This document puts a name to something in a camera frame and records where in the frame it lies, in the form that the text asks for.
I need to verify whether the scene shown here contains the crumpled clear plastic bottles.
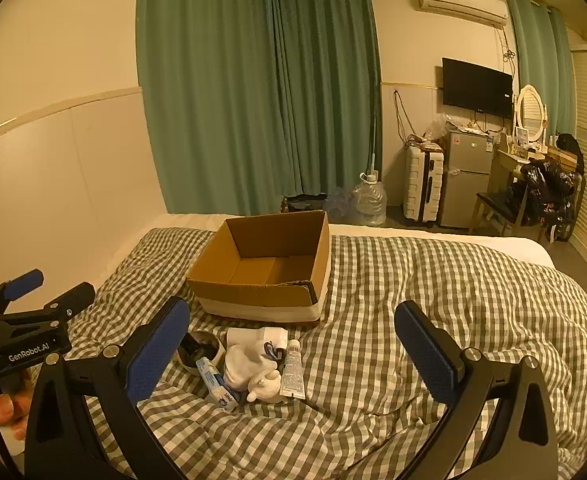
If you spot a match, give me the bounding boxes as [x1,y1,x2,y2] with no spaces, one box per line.
[323,187,359,221]

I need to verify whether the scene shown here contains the wide green curtain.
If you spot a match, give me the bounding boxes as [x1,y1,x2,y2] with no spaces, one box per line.
[136,0,284,216]

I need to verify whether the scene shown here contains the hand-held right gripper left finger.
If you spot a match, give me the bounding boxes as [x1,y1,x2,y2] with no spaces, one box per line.
[23,296,194,480]

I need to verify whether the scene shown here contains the grey small fridge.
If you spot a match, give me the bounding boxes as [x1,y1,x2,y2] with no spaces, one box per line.
[439,127,497,231]

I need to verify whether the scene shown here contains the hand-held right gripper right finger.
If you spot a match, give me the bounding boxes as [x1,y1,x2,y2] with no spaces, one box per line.
[394,301,559,480]

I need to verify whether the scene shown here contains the white ribbed suitcase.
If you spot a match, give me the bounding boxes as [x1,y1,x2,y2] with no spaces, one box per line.
[403,146,445,223]

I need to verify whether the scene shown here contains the black wall television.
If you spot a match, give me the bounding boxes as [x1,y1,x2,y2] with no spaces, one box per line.
[442,57,514,120]

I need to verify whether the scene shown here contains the person's left hand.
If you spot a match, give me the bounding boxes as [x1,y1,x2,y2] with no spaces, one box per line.
[0,367,38,456]

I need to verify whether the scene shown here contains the brown cardboard box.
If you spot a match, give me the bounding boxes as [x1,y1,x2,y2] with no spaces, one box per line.
[186,210,331,323]

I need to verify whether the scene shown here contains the dark round bowl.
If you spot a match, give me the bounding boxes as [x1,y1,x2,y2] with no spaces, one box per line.
[176,331,226,373]

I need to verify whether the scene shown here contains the white air conditioner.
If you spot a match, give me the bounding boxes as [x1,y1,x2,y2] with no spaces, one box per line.
[414,0,509,29]

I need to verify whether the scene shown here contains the green corner curtain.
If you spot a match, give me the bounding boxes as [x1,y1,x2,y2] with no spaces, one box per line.
[266,0,383,206]

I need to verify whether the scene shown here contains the white toy figure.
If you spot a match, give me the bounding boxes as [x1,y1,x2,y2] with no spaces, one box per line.
[246,369,281,403]

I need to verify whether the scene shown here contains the clear water jug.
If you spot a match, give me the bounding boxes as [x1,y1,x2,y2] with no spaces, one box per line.
[351,170,388,226]

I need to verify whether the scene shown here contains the cream dressing table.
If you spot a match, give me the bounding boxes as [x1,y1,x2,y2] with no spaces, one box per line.
[491,135,549,196]

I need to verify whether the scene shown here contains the clear plastic bag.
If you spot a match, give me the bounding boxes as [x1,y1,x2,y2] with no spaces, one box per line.
[423,112,474,143]

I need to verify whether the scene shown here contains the narrow green curtain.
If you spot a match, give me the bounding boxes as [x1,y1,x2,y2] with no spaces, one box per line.
[504,0,579,136]

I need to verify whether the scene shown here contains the dark wooden chair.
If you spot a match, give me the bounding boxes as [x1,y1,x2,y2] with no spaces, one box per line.
[473,170,544,238]

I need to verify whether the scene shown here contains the green checked blanket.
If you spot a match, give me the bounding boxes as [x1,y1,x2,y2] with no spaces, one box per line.
[3,227,587,480]

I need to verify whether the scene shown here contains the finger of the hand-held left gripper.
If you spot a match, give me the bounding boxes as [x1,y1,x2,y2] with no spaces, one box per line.
[0,269,45,317]
[0,281,96,332]

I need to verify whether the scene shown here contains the dark storage bag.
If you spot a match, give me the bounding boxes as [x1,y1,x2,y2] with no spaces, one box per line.
[280,194,329,216]

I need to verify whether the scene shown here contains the white oval mirror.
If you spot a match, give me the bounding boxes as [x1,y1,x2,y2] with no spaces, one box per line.
[515,85,548,143]

